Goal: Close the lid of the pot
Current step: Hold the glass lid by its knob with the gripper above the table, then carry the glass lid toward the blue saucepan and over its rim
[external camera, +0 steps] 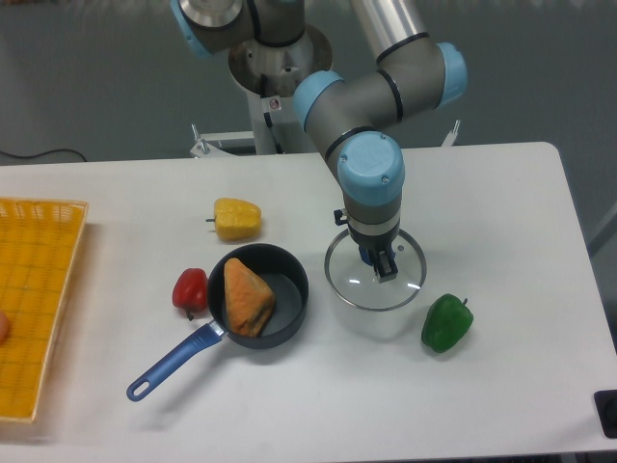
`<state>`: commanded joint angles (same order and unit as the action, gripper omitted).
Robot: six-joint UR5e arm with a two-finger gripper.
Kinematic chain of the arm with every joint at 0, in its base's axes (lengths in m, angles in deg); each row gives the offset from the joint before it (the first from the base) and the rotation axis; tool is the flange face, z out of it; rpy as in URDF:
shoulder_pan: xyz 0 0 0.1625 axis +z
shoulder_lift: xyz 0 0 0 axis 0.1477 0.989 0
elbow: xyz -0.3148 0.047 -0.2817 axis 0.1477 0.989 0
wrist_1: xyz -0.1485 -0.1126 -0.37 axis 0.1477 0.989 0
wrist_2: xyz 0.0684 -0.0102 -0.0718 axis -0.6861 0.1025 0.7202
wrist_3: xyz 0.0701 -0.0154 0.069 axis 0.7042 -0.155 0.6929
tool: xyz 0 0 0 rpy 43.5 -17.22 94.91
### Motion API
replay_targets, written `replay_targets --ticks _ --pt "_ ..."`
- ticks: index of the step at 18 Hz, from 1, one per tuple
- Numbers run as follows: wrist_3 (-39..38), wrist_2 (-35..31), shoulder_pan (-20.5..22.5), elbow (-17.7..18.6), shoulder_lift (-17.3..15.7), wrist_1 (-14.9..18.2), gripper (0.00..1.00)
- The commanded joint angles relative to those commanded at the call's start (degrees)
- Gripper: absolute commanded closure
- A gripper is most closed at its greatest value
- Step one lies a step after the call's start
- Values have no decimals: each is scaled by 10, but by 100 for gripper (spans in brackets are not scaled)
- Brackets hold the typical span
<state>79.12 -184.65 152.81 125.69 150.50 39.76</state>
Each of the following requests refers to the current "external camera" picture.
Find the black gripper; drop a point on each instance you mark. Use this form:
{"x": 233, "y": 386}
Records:
{"x": 375, "y": 242}

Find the black device at table edge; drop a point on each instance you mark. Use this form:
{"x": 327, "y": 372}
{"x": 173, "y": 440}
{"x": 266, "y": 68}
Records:
{"x": 606, "y": 405}

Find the red bell pepper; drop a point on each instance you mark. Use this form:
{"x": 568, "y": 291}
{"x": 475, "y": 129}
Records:
{"x": 190, "y": 292}

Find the glass pot lid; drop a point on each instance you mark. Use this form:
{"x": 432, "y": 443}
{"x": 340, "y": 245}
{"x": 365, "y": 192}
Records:
{"x": 357, "y": 283}

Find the yellow woven basket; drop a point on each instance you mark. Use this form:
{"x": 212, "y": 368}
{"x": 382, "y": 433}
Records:
{"x": 40, "y": 239}

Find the dark pot blue handle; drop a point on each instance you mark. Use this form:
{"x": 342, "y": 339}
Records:
{"x": 281, "y": 271}

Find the yellow bell pepper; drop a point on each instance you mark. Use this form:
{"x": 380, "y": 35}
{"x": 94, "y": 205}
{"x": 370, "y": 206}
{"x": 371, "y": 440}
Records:
{"x": 235, "y": 219}

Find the green bell pepper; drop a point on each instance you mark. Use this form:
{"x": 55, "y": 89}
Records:
{"x": 448, "y": 320}

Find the grey table leg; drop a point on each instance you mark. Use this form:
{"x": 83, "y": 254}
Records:
{"x": 603, "y": 232}

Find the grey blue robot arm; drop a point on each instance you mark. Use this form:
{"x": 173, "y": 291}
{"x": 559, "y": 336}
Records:
{"x": 369, "y": 169}

